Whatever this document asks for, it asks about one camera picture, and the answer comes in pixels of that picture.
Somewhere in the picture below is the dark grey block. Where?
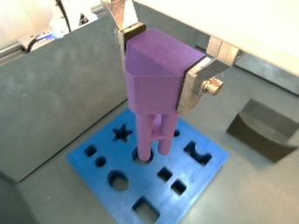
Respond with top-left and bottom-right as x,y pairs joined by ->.
227,99 -> 299,163

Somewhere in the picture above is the blue shape sorter board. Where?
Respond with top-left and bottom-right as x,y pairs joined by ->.
68,110 -> 228,224

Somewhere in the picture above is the black cable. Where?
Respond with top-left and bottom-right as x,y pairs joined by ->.
55,0 -> 72,33

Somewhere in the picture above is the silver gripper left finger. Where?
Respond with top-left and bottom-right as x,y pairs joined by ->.
101,0 -> 145,64

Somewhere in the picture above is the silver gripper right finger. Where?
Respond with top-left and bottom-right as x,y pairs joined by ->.
177,37 -> 243,116

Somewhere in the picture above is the aluminium frame rail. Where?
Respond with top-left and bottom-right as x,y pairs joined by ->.
0,35 -> 41,66

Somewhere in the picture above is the purple three prong peg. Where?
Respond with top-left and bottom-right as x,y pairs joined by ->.
124,29 -> 204,161

